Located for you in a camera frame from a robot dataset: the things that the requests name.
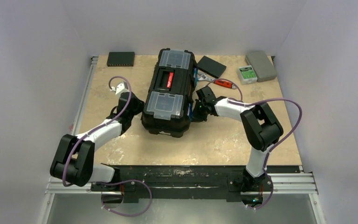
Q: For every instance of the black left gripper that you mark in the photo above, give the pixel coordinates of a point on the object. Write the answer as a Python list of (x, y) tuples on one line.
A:
[(141, 105)]

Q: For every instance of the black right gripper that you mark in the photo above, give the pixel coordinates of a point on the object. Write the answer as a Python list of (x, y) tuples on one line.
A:
[(196, 110)]

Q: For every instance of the black plastic toolbox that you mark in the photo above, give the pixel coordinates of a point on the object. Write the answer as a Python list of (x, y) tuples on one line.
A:
[(170, 96)]

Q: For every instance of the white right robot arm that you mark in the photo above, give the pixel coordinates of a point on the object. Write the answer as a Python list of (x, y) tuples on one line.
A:
[(261, 126)]

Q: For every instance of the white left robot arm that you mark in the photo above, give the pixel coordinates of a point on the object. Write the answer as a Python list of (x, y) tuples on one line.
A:
[(73, 162)]

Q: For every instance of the black flat box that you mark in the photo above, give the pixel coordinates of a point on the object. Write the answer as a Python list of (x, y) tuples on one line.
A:
[(211, 67)]

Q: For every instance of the green labelled clear box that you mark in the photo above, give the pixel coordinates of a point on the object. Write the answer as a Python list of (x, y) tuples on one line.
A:
[(246, 75)]

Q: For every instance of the grey plastic case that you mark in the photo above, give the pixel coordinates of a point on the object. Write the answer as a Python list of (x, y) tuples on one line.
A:
[(262, 66)]

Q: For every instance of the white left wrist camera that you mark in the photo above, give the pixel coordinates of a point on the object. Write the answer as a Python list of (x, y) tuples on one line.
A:
[(120, 89)]

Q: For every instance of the red handled adjustable wrench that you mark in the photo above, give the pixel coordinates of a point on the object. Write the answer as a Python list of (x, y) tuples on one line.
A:
[(223, 83)]

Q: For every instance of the black network switch box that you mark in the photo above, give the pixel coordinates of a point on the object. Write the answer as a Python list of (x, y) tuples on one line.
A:
[(120, 59)]

